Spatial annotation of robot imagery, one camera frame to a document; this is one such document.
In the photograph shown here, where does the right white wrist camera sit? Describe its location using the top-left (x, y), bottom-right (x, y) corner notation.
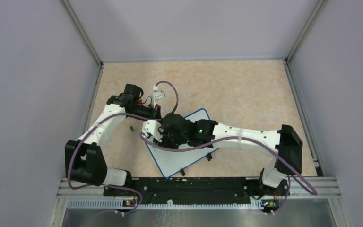
top-left (142, 120), bottom-right (163, 143)

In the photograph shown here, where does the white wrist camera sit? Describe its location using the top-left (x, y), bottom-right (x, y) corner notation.
top-left (150, 86), bottom-right (165, 107)
top-left (142, 120), bottom-right (163, 143)

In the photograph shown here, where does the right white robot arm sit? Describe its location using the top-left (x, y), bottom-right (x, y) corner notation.
top-left (154, 113), bottom-right (303, 195)

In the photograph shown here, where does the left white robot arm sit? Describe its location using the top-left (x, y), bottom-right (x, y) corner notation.
top-left (65, 84), bottom-right (165, 195)

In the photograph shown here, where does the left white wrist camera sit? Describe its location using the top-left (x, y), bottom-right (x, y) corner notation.
top-left (150, 86), bottom-right (165, 107)

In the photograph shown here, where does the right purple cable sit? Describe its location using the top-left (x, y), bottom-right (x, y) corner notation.
top-left (138, 131), bottom-right (319, 215)

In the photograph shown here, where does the white cable duct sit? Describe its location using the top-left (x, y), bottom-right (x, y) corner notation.
top-left (67, 199), bottom-right (263, 210)

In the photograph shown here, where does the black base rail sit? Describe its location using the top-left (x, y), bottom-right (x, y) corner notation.
top-left (103, 177), bottom-right (288, 205)

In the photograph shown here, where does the blue-framed whiteboard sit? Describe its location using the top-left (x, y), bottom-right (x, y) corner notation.
top-left (146, 108), bottom-right (218, 178)

